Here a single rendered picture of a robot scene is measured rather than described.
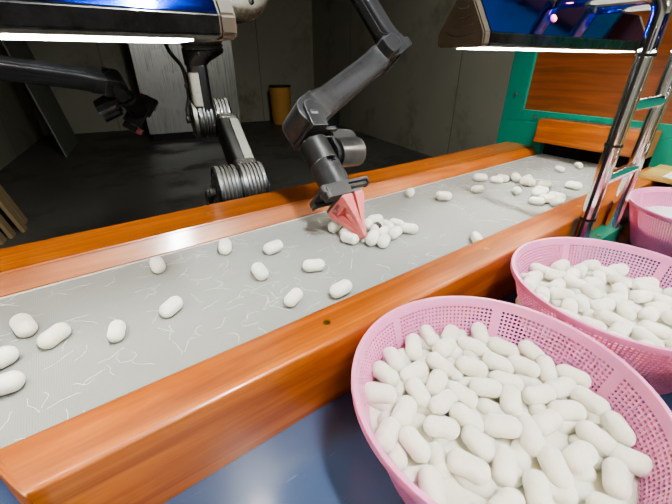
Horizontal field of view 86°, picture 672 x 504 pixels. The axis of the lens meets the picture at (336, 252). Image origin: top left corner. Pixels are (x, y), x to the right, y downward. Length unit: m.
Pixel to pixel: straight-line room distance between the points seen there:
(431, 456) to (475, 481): 0.04
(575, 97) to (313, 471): 1.26
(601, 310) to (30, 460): 0.60
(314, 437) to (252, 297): 0.20
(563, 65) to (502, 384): 1.14
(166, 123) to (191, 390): 5.53
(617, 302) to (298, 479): 0.45
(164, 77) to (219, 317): 5.38
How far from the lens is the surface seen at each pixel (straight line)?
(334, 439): 0.42
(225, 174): 0.92
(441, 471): 0.35
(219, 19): 0.36
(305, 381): 0.40
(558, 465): 0.37
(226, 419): 0.38
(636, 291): 0.64
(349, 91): 0.82
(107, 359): 0.47
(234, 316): 0.48
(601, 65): 1.37
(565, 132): 1.33
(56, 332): 0.51
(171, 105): 5.79
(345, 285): 0.48
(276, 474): 0.41
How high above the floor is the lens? 1.03
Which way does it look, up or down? 28 degrees down
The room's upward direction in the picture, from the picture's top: straight up
